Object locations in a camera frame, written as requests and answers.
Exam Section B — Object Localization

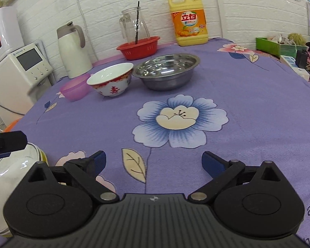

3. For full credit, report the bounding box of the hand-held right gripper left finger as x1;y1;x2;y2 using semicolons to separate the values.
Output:
26;150;120;204

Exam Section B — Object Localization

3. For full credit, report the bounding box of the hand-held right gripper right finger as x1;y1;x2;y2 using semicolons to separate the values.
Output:
188;150;288;203

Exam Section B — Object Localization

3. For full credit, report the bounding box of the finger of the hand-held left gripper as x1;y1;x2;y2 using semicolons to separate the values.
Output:
0;131;28;162

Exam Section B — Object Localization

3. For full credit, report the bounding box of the white bowl with yellow rim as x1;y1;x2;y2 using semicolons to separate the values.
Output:
0;143;49;237

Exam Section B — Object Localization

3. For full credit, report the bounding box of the orange plastic stool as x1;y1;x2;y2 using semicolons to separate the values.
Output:
3;118;23;133

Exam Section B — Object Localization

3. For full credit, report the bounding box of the white appliance with screen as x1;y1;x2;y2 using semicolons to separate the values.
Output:
0;40;55;127

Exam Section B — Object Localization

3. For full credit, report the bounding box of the purple plastic bowl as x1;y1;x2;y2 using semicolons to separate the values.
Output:
60;74;92;102

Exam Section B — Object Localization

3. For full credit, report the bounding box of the purple floral tablecloth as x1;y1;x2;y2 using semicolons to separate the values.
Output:
0;37;310;248

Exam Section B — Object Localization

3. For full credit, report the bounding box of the white ceramic bowl red pattern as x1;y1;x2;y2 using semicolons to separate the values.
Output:
86;62;134;97

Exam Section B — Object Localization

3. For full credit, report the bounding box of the stainless steel bowl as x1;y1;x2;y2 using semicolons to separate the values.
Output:
132;53;200;91

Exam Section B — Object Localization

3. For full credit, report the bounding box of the white thermos jug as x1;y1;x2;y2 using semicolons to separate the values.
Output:
57;21;93;79

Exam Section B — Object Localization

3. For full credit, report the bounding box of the tall white water purifier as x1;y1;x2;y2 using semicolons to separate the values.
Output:
0;6;25;70

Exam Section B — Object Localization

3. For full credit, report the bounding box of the red plastic basket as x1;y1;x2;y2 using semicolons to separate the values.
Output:
116;36;161;61

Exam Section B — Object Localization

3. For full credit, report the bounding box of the white power strip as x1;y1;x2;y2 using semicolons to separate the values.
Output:
279;54;310;80

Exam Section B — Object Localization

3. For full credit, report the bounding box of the green box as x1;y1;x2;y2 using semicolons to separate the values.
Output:
256;37;309;59

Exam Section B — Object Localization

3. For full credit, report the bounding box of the black power adapter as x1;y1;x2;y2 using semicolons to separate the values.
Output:
296;49;309;69

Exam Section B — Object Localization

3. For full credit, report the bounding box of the clear glass pitcher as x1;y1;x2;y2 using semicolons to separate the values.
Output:
119;8;151;44

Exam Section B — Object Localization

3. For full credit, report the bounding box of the white plush toy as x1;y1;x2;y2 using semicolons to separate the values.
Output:
267;34;290;44

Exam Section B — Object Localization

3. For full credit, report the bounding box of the yellow detergent bottle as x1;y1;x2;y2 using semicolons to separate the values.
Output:
169;0;209;47

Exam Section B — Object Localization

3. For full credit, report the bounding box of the black stirring stick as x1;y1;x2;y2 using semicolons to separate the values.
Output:
135;1;141;44

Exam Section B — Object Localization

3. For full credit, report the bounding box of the yellow loofah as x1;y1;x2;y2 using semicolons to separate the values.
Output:
288;33;307;46

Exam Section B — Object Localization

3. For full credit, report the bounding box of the white wall cable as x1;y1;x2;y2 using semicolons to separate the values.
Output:
72;0;99;62

